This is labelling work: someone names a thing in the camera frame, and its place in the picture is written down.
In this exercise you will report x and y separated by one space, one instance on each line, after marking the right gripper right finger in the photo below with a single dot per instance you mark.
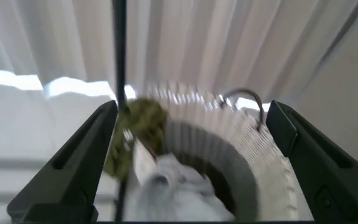
331 180

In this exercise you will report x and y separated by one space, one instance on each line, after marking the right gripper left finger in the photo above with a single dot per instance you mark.
70 180

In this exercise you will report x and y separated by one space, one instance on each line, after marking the pale grey shorts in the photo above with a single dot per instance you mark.
179 193

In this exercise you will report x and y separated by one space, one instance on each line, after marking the white laundry basket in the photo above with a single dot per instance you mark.
259 149

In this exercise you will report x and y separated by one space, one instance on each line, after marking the black clothes rack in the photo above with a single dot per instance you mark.
120 46

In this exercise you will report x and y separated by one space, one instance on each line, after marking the green garment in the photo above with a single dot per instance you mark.
145 121

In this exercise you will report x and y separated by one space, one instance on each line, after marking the white curtain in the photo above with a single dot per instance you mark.
197 37

